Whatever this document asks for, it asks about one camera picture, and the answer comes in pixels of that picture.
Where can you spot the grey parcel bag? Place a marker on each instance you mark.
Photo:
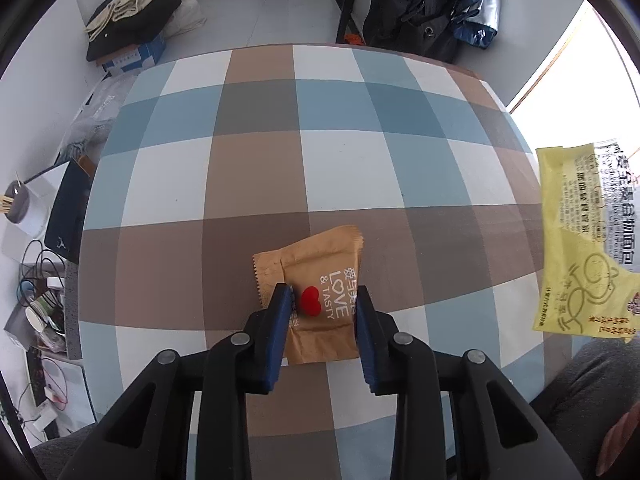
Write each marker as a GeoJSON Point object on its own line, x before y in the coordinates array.
{"type": "Point", "coordinates": [95, 110]}

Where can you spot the brown snack packet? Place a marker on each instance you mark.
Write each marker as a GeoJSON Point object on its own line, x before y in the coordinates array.
{"type": "Point", "coordinates": [310, 270]}

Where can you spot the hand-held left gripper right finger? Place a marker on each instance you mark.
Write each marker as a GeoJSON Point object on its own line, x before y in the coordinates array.
{"type": "Point", "coordinates": [367, 340]}

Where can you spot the orange floor item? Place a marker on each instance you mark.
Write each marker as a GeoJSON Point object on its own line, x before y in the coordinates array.
{"type": "Point", "coordinates": [354, 39]}

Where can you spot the person's grey pants leg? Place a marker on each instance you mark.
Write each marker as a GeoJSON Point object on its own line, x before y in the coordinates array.
{"type": "Point", "coordinates": [580, 410]}

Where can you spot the paper cup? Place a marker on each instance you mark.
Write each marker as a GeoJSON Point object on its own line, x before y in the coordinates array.
{"type": "Point", "coordinates": [37, 317]}

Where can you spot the beige cloth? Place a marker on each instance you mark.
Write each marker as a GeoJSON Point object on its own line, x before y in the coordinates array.
{"type": "Point", "coordinates": [125, 5]}

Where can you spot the yellow and clear bread bag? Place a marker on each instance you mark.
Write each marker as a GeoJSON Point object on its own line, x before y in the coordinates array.
{"type": "Point", "coordinates": [570, 240]}

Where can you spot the grey speckled board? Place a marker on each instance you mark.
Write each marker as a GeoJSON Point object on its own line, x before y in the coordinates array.
{"type": "Point", "coordinates": [72, 310]}

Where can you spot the white utensil holder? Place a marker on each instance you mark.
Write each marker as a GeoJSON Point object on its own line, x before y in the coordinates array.
{"type": "Point", "coordinates": [25, 212]}

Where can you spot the black hanging bag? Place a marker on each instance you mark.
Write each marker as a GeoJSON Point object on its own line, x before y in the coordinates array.
{"type": "Point", "coordinates": [415, 5]}

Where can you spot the pile of black and beige clothes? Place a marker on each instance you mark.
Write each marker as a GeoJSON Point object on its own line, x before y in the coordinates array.
{"type": "Point", "coordinates": [145, 25]}

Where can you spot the bundle of wooden chopsticks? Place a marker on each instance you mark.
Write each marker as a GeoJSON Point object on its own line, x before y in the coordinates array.
{"type": "Point", "coordinates": [9, 201]}

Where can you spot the blue cardboard box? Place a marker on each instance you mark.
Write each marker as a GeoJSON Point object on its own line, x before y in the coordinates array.
{"type": "Point", "coordinates": [132, 57]}

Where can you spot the brown cardboard piece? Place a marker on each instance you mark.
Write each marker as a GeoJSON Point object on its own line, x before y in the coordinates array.
{"type": "Point", "coordinates": [86, 165]}

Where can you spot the bright window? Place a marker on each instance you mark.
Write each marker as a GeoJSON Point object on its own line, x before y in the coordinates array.
{"type": "Point", "coordinates": [590, 60]}

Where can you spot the grey small box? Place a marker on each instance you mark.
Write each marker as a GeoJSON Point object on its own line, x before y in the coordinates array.
{"type": "Point", "coordinates": [15, 330]}

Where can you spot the white sack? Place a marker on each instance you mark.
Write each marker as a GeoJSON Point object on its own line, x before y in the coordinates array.
{"type": "Point", "coordinates": [187, 15]}

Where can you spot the silver folded umbrella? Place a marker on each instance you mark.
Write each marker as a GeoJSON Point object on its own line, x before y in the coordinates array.
{"type": "Point", "coordinates": [480, 5]}

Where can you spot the grey fabric seat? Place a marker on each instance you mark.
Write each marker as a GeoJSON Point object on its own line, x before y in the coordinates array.
{"type": "Point", "coordinates": [55, 455]}

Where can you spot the checkered tablecloth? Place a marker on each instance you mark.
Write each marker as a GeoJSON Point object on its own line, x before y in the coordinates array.
{"type": "Point", "coordinates": [350, 160]}

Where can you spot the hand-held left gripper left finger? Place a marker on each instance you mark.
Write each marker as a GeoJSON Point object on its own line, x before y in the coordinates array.
{"type": "Point", "coordinates": [280, 340]}

